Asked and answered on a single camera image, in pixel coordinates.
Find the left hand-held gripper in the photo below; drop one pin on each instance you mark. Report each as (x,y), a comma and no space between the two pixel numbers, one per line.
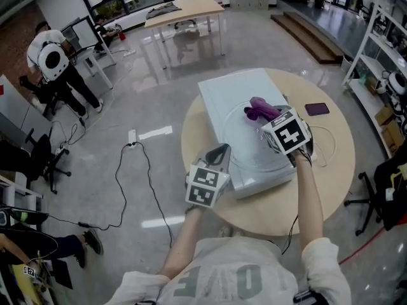
(203,189)

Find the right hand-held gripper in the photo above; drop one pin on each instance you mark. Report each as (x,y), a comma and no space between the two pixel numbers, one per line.
(286,135)

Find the purple cloth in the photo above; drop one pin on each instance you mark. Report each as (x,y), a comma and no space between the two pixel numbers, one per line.
(257,106)

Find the clear glass round plate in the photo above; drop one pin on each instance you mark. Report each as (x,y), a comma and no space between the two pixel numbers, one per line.
(241,145)

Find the person's right forearm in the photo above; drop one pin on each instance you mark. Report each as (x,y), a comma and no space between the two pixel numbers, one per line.
(308,208)

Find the person's left forearm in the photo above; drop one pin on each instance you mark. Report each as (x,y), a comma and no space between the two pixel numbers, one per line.
(181,243)

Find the white microwave oven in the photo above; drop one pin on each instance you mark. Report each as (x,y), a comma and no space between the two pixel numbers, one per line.
(219,91)

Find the dark phone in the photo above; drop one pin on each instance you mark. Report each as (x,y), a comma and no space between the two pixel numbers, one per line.
(317,109)

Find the person's left shoe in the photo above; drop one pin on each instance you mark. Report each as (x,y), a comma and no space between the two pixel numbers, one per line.
(226,232)

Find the person's shoe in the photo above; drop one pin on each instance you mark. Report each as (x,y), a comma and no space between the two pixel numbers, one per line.
(226,232)
(239,233)

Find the person's right shoe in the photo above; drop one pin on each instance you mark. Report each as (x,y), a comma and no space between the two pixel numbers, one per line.
(239,233)

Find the wooden step platform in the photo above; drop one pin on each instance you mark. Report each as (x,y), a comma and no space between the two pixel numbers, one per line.
(305,35)

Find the white waste bin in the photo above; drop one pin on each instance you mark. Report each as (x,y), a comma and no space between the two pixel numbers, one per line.
(347,63)

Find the round wooden table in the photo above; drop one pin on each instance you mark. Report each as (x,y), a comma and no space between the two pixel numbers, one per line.
(330,186)

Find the white shelf rack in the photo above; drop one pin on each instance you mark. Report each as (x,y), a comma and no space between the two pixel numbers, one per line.
(365,62)

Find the person's white printed shirt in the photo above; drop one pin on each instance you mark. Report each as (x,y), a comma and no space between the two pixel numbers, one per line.
(229,265)

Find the cardboard box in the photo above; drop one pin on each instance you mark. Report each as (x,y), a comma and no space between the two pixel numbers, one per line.
(389,129)

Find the white round pod backpack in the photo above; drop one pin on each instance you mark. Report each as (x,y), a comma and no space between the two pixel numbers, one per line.
(52,62)
(395,83)

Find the black office chair with jacket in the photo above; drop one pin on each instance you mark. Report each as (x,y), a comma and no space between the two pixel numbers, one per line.
(391,189)

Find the small white power strip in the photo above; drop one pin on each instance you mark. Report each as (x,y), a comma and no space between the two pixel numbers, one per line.
(128,53)

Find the rectangular wooden table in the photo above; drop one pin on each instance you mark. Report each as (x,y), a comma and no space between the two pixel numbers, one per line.
(187,6)

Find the grey garment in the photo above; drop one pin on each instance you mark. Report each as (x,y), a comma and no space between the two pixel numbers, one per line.
(163,10)

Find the small white table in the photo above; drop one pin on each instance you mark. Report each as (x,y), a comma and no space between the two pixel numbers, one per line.
(95,63)

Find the red fire extinguisher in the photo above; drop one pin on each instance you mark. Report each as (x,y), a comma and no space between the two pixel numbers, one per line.
(121,36)

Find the black framed display cabinet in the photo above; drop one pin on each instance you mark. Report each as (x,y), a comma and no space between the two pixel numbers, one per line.
(86,32)

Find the grey cabinet with red sticker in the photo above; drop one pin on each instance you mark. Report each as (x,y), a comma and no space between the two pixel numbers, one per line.
(16,106)

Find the white metal desk frame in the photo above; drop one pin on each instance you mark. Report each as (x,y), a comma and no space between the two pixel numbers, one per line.
(19,187)

